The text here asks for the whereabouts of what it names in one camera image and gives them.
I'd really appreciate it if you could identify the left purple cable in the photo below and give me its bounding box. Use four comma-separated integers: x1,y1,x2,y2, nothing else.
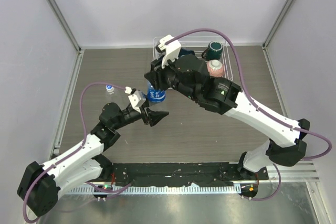
22,82,131,224

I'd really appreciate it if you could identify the purple cable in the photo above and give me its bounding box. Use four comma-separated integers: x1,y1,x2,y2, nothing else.
167,28,333,201
22,82,131,224

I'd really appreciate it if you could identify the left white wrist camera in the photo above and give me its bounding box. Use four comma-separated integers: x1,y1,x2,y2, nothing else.
124,87,146,113

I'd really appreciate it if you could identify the dark green mug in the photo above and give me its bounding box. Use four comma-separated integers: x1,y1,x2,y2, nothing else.
201,41,223,61

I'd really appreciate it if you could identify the blue labelled plastic bottle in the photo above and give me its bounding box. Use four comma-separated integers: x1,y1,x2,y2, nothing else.
147,81,166,105

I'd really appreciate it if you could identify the white blue bottle cap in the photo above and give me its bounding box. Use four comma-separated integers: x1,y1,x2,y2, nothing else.
106,85,114,93

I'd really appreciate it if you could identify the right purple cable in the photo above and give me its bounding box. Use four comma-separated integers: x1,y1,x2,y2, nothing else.
167,28,333,201

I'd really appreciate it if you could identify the dark blue plate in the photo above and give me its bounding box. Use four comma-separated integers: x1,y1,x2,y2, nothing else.
178,48,195,57

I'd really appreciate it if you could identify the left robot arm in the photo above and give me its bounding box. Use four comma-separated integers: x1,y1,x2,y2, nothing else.
17,103,169,223

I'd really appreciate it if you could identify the white wire dish rack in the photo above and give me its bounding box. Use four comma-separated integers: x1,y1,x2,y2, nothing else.
153,36,233,89

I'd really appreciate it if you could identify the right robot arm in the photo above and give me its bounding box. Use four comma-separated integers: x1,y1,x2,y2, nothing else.
144,54,310,179

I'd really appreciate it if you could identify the clear unlabelled plastic bottle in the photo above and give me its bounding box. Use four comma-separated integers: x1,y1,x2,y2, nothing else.
106,86,122,106

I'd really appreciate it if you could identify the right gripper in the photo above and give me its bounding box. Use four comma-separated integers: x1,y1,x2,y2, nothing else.
146,51,198,101

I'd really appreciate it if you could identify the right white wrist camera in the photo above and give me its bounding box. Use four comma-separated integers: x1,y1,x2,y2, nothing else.
155,35,182,69

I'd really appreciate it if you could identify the pink patterned bowl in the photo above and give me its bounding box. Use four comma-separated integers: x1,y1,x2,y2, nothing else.
207,60,225,77

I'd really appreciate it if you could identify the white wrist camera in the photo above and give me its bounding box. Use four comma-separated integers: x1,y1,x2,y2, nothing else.
155,35,182,69
124,87,146,113

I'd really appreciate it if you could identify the slotted cable duct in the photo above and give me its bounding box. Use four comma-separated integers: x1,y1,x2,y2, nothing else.
66,184,241,195

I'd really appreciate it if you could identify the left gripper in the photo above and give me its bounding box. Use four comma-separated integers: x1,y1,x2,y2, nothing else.
113,94,169,130

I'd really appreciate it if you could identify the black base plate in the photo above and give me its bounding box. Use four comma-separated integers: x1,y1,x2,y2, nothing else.
80,161,270,187

